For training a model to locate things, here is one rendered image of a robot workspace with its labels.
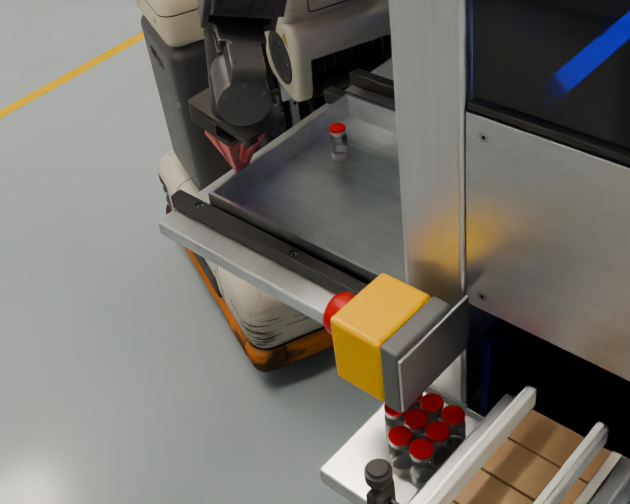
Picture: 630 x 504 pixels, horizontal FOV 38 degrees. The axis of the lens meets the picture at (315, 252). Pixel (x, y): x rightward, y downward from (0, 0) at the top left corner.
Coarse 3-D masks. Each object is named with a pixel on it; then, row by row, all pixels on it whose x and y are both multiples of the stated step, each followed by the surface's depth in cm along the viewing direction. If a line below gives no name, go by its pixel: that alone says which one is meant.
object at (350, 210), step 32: (352, 96) 122; (320, 128) 121; (352, 128) 122; (384, 128) 121; (256, 160) 113; (288, 160) 118; (320, 160) 117; (352, 160) 117; (384, 160) 116; (224, 192) 111; (256, 192) 114; (288, 192) 113; (320, 192) 112; (352, 192) 112; (384, 192) 111; (256, 224) 106; (288, 224) 108; (320, 224) 108; (352, 224) 107; (384, 224) 106; (320, 256) 100; (352, 256) 103; (384, 256) 102
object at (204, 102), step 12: (204, 96) 107; (204, 108) 106; (216, 108) 104; (276, 108) 106; (216, 120) 104; (264, 120) 104; (276, 120) 104; (228, 132) 104; (240, 132) 103; (252, 132) 103; (264, 132) 104; (252, 144) 103
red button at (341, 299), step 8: (336, 296) 79; (344, 296) 79; (352, 296) 79; (328, 304) 79; (336, 304) 78; (344, 304) 78; (328, 312) 78; (336, 312) 78; (328, 320) 78; (328, 328) 79
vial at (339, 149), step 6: (330, 132) 114; (342, 132) 114; (330, 138) 115; (336, 138) 115; (342, 138) 115; (330, 144) 116; (336, 144) 115; (342, 144) 115; (336, 150) 116; (342, 150) 116; (336, 156) 116; (342, 156) 116; (348, 156) 117
